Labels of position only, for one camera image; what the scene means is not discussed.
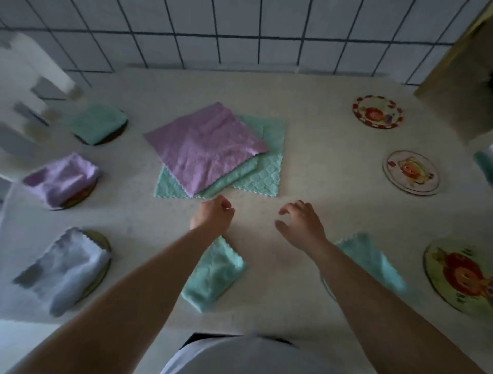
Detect person's left hand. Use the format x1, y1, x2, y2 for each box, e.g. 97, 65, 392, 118
189, 194, 236, 236

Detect grey cloth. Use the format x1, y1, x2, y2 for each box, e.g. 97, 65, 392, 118
12, 227, 112, 319

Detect edge coaster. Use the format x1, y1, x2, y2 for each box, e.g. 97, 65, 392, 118
423, 238, 493, 319

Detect person's left forearm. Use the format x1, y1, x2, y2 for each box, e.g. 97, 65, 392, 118
11, 225, 228, 374

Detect red rimmed small coaster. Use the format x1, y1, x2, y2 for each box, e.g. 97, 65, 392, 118
351, 95, 404, 130

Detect white cartoon coaster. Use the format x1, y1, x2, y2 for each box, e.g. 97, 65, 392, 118
382, 150, 441, 197

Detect green cloth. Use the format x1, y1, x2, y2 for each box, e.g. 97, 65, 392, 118
61, 103, 129, 146
180, 235, 246, 313
231, 115, 287, 198
335, 232, 410, 295
153, 119, 267, 200

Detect person's right forearm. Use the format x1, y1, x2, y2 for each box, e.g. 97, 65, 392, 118
308, 238, 486, 374

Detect brown cartoon coaster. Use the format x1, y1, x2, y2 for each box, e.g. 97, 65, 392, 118
75, 111, 129, 146

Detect green character round coaster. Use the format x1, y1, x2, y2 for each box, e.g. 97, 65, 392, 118
75, 230, 113, 303

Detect white slatted chair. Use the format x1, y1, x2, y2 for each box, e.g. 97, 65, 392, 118
0, 30, 80, 182

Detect person's black trousers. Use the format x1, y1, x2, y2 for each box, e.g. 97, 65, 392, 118
181, 332, 297, 349

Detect cream speckled tablecloth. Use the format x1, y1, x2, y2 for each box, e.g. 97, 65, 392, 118
0, 67, 493, 374

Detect person's right hand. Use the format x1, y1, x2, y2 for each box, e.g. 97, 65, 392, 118
274, 199, 328, 253

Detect person's white shirt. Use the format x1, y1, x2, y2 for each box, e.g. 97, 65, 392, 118
160, 335, 347, 374

